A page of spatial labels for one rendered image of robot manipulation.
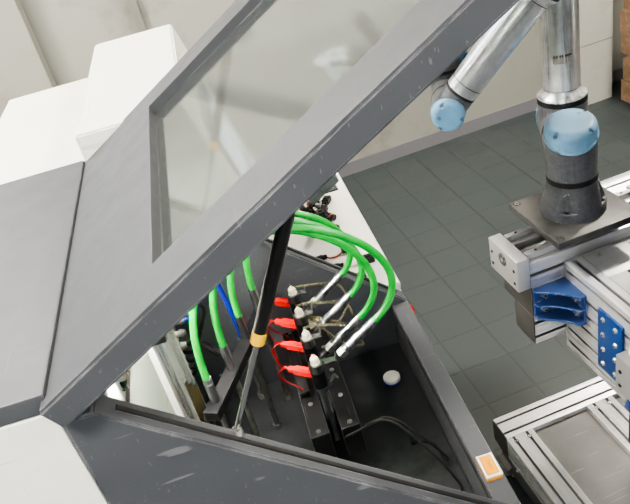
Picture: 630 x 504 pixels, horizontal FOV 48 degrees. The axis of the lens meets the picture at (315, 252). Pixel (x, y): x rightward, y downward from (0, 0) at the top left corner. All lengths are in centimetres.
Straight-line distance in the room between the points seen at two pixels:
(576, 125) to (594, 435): 106
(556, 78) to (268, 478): 116
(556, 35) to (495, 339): 157
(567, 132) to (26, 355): 121
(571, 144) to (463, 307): 162
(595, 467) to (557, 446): 13
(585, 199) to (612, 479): 89
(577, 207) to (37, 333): 122
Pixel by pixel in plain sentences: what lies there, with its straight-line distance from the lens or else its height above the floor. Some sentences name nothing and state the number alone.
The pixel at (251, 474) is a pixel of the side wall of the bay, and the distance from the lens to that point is 102.
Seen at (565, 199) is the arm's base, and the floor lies 110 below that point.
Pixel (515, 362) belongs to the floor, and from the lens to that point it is 292.
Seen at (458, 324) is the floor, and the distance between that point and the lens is 311.
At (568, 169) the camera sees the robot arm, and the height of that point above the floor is 118.
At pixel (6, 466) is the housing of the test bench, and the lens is 99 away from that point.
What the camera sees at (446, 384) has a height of 95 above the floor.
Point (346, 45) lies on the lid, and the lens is 91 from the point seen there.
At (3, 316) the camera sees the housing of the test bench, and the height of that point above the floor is 150.
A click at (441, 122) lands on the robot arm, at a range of 165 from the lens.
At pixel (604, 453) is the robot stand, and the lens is 236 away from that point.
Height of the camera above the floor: 201
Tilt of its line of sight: 32 degrees down
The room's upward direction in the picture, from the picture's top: 15 degrees counter-clockwise
